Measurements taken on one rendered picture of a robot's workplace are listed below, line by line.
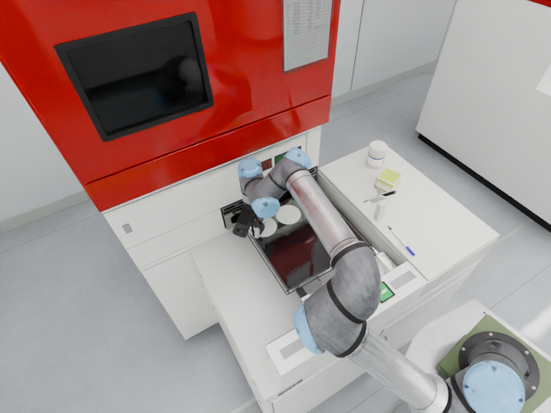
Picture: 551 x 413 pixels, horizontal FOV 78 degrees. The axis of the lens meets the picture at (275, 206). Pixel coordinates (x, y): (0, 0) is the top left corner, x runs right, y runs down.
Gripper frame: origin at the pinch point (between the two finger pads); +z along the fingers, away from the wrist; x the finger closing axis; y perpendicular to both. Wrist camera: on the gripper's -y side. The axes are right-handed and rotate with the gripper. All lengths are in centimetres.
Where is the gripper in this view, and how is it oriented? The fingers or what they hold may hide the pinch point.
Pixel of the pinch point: (254, 237)
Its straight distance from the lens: 130.4
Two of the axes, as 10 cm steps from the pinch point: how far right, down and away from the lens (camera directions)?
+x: -8.6, -3.7, 3.5
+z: 0.3, 6.5, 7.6
